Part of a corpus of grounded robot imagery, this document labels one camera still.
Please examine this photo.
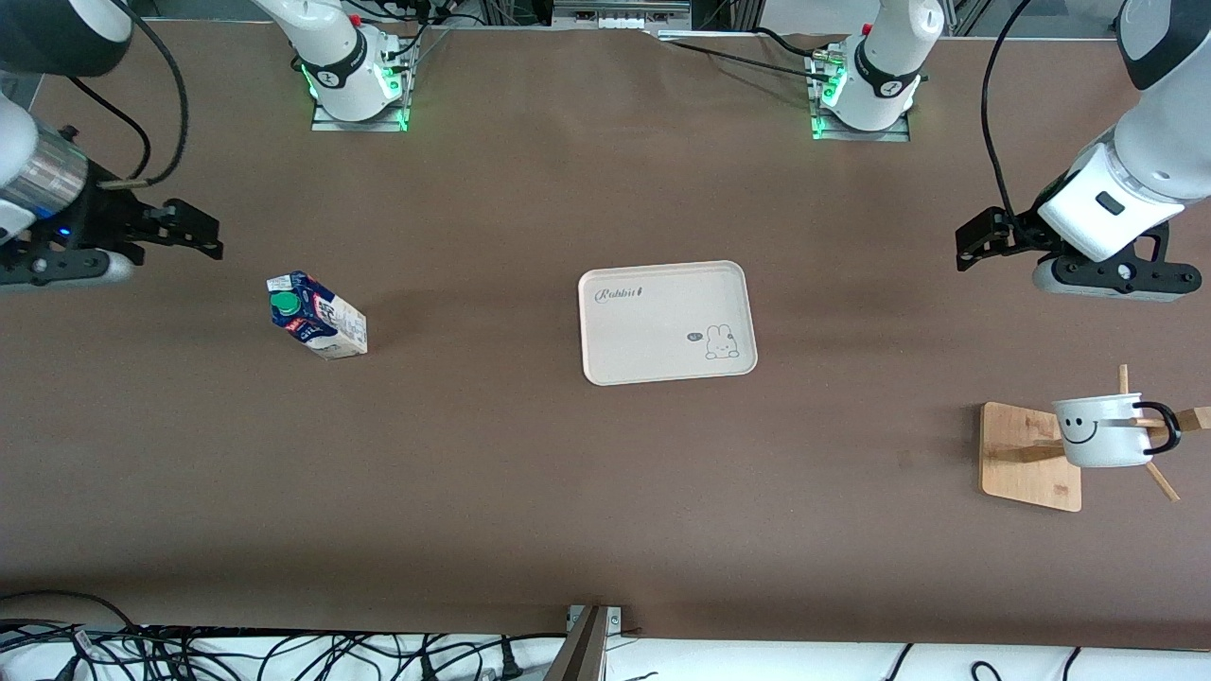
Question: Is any blue milk carton green cap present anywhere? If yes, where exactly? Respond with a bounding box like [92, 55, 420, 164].
[267, 271, 368, 360]

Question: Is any white smiley cup black handle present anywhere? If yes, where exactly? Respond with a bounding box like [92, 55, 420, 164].
[1052, 393, 1182, 469]

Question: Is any wooden cup stand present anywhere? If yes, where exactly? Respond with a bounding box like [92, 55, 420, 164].
[980, 364, 1211, 513]

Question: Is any cream rabbit print tray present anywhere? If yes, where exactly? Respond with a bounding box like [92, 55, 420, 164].
[577, 260, 759, 387]

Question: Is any grey power strip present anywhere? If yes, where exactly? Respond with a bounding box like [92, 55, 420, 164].
[553, 0, 692, 29]

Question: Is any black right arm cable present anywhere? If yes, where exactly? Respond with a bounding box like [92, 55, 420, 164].
[95, 0, 190, 190]
[64, 74, 152, 181]

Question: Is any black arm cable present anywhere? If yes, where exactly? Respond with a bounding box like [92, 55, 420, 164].
[64, 74, 152, 181]
[95, 0, 190, 190]
[980, 0, 1037, 237]

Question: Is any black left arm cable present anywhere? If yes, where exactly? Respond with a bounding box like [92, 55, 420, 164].
[980, 0, 1037, 237]

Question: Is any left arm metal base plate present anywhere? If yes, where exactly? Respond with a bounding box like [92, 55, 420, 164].
[809, 52, 912, 143]

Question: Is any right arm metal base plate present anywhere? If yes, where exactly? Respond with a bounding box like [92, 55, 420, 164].
[310, 93, 411, 133]

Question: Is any black cable with plug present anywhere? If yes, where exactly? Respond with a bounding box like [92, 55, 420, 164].
[416, 632, 569, 681]

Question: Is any aluminium profile post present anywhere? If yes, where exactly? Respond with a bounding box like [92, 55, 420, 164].
[544, 603, 625, 681]

